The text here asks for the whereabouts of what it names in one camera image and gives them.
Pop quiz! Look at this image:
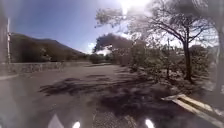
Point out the dark bush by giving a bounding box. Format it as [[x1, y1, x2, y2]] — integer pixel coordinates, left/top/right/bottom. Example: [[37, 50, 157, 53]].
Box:
[[89, 53, 106, 65]]

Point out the dark broad-crowned tree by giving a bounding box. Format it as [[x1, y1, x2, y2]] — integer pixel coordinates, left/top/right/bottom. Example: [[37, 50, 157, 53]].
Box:
[[92, 32, 134, 64]]

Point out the grey asphalt road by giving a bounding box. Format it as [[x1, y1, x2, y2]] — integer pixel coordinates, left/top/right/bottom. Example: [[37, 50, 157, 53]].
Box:
[[0, 63, 224, 128]]

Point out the robot's own part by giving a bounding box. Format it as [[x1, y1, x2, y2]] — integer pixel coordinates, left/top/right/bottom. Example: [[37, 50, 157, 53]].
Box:
[[72, 121, 81, 128], [145, 118, 155, 128]]

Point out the wooded hill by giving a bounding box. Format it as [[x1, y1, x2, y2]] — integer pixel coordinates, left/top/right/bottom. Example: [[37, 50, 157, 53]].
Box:
[[9, 32, 91, 64]]

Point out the large bare tree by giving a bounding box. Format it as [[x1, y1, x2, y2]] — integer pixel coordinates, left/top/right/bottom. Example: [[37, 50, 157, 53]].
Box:
[[94, 0, 224, 84]]

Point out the pale concrete kerb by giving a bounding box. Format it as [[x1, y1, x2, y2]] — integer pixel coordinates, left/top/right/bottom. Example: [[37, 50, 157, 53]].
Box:
[[161, 93, 224, 128]]

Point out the gravel verge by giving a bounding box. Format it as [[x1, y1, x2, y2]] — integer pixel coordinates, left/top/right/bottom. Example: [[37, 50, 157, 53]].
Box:
[[129, 66, 224, 111]]

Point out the white pole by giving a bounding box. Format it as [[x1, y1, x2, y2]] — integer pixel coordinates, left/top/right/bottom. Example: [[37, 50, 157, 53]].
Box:
[[6, 17, 12, 65]]

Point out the low stone wall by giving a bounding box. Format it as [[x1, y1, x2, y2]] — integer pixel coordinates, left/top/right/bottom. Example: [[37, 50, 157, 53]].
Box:
[[0, 61, 91, 76]]

